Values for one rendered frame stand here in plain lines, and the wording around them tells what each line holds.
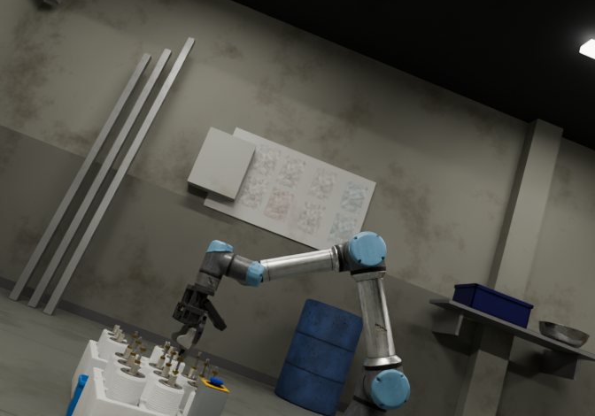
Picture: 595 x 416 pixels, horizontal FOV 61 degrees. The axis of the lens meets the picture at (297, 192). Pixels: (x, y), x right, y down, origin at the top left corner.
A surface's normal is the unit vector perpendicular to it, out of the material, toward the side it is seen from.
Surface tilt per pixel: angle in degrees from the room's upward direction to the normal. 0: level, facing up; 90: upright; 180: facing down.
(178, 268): 90
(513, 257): 90
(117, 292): 90
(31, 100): 90
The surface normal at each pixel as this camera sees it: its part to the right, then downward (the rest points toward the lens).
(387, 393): 0.09, -0.11
